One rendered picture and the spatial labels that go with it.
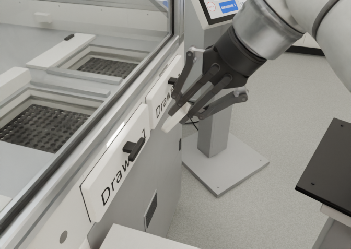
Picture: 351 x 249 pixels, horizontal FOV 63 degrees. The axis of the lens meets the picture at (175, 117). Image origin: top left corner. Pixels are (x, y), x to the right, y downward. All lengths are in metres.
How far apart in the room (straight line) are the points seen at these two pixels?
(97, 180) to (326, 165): 0.59
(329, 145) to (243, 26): 0.61
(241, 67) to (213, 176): 1.38
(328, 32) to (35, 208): 0.43
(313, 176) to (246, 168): 1.05
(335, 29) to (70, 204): 0.47
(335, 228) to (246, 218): 0.80
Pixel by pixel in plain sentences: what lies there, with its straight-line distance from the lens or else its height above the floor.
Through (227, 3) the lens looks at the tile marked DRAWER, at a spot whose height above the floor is 1.01.
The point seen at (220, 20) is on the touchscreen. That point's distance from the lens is 1.23.
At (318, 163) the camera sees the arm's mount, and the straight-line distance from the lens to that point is 0.87.
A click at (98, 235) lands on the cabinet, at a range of 0.71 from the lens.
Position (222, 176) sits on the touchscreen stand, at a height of 0.03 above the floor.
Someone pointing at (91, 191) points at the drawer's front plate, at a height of 0.91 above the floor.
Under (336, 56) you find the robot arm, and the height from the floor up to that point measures 1.22.
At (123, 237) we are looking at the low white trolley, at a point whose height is 0.76.
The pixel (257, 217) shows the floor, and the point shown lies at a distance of 1.67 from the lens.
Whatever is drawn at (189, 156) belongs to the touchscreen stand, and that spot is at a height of 0.04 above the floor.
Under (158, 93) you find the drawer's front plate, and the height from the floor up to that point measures 0.91.
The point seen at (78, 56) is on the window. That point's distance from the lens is 0.51.
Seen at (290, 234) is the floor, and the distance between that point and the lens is 1.67.
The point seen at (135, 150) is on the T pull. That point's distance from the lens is 0.63.
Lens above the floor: 1.34
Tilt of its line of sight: 36 degrees down
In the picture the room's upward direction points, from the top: straight up
